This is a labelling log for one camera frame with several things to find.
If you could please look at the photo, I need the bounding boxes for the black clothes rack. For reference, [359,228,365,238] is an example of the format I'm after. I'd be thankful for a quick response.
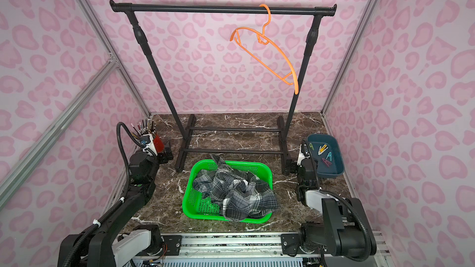
[109,0,338,176]

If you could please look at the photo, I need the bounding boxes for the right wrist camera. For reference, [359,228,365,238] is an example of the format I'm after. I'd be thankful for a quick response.
[296,145,311,166]

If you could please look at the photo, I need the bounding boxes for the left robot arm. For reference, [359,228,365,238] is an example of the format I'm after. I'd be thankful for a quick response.
[58,122,173,267]

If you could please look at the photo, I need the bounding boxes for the teal plastic tray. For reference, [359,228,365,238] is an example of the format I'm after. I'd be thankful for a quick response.
[307,133,345,179]

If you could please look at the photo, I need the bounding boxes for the black white plaid shirt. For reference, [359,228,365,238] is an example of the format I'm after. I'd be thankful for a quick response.
[192,154,282,222]

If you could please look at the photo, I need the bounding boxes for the green plastic basket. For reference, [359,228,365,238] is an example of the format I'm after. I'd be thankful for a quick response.
[181,159,274,225]

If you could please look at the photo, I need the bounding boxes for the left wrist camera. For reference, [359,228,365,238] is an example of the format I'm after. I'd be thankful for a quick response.
[139,134,158,156]

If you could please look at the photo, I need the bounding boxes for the orange plastic hanger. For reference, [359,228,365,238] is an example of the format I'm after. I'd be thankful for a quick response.
[229,3,300,95]

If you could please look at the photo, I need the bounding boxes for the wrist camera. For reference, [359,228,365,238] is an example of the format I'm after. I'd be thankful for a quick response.
[296,145,311,166]
[139,134,158,156]

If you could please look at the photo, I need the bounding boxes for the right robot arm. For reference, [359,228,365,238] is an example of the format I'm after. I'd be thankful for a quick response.
[290,139,377,267]

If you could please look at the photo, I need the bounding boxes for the red pen holder cup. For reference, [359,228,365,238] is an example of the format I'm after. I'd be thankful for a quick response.
[131,119,165,156]

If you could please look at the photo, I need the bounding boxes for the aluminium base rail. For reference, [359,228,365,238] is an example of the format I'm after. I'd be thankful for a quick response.
[88,231,394,267]

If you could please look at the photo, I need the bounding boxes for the yellow clothespin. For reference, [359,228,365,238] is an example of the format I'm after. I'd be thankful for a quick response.
[318,144,329,156]

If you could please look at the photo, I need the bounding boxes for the pink clothespin in tray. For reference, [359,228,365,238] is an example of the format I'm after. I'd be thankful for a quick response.
[321,158,332,167]

